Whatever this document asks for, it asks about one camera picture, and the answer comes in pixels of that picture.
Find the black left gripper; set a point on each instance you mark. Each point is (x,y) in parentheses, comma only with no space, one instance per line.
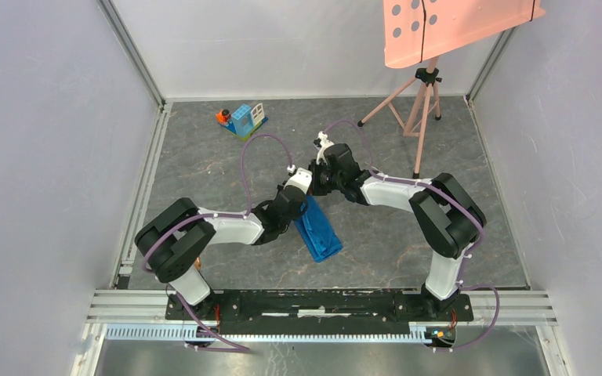
(295,216)

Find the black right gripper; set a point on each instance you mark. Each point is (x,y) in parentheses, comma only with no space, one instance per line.
(314,168)

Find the blue cloth napkin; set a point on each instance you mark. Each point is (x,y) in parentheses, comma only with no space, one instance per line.
(317,232)

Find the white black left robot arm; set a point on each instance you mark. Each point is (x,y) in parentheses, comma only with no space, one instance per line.
(172,242)

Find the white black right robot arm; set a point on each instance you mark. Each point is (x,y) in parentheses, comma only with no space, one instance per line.
(450,220)

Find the colourful toy block house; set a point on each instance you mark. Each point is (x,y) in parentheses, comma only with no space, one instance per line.
(244,121)

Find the pink music stand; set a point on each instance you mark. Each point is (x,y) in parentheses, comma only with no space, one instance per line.
(418,33)

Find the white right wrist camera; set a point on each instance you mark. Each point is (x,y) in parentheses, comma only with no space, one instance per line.
(322,143)

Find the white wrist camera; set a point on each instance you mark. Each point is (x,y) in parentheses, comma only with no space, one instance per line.
(322,143)
(299,178)

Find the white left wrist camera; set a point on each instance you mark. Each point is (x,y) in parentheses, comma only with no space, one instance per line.
(299,178)

